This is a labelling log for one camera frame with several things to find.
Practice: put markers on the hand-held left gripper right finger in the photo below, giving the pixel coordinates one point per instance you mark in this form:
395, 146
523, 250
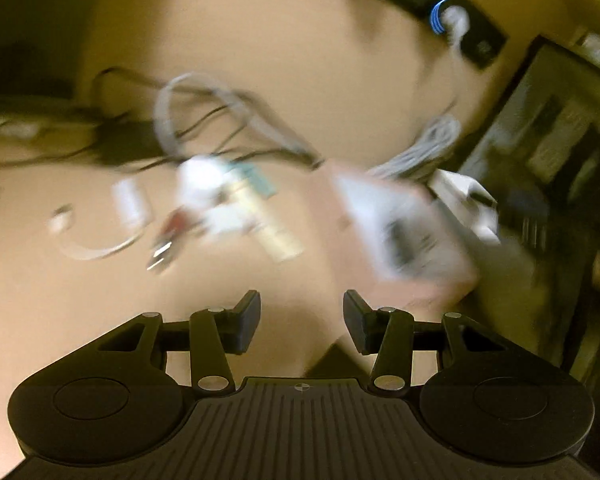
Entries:
356, 327

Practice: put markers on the red and silver clips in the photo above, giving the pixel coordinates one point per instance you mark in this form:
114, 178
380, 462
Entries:
167, 242

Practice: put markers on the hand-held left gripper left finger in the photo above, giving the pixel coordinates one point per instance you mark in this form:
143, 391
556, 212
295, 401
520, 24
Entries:
248, 327

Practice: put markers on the black rectangular device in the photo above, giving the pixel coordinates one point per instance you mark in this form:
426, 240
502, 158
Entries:
130, 142

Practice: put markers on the white wall charger block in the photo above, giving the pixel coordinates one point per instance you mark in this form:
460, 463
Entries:
467, 202

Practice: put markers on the beige tube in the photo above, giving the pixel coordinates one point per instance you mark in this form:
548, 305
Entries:
272, 232

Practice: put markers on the dark framed screen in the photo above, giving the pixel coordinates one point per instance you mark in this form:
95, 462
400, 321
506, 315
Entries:
540, 160

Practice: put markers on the white packet with green label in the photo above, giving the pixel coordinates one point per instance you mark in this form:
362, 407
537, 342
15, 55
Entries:
215, 190

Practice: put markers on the white power adapter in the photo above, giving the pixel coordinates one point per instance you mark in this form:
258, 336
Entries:
455, 20

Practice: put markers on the black power strip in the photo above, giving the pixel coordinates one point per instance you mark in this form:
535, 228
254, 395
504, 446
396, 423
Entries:
432, 2

